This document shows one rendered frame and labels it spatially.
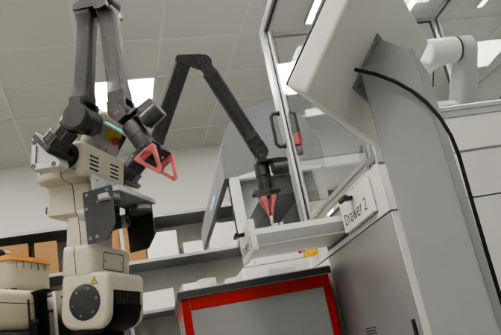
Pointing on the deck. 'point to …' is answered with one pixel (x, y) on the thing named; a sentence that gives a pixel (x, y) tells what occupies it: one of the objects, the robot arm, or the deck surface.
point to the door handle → (275, 130)
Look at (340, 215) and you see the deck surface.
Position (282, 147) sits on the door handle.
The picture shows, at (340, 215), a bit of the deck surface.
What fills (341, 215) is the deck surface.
